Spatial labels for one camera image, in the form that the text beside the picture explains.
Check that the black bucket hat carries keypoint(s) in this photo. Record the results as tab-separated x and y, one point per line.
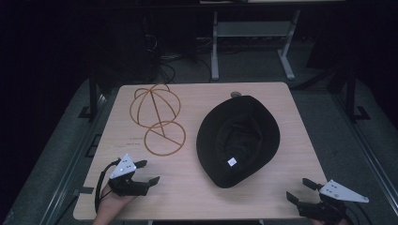
241	118

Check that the black metal post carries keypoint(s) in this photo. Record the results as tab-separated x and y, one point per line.
351	93
93	93

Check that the grey aluminium rail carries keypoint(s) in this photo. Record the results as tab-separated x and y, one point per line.
73	162
372	156

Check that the small grey round cap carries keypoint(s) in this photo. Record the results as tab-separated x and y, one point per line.
235	93

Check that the grey metal table frame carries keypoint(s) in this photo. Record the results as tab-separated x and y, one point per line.
252	29

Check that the person's left hand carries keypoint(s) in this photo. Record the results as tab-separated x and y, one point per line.
109	206

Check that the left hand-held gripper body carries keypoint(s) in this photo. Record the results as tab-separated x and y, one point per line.
123	170

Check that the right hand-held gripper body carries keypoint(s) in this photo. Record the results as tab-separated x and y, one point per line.
341	192

